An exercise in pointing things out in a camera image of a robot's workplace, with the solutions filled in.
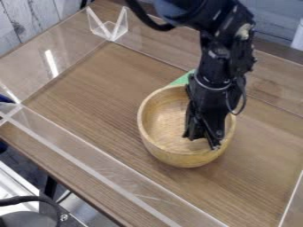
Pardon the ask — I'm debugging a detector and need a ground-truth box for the light wooden bowl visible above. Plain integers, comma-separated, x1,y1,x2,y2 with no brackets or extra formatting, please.
137,85,236,168

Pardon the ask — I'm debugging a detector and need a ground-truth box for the green rectangular block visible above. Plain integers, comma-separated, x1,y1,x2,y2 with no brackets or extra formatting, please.
171,70,195,85

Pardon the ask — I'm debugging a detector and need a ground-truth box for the black metal bracket with screw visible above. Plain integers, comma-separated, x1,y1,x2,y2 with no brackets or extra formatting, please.
37,194,87,227

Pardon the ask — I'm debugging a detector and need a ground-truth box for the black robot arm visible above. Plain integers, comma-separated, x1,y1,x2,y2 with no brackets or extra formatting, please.
125,0,256,149

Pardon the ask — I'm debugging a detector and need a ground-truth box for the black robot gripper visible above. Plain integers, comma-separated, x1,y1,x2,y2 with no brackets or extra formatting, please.
181,74,248,151

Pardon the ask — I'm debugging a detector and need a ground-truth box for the black table leg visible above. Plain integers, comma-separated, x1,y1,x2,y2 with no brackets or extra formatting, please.
44,176,57,199

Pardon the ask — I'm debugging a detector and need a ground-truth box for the black cable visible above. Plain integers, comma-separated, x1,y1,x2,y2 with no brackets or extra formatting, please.
0,195,64,227

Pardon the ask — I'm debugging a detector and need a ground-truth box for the clear acrylic tray enclosure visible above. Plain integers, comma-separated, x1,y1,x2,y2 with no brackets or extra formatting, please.
0,2,303,227

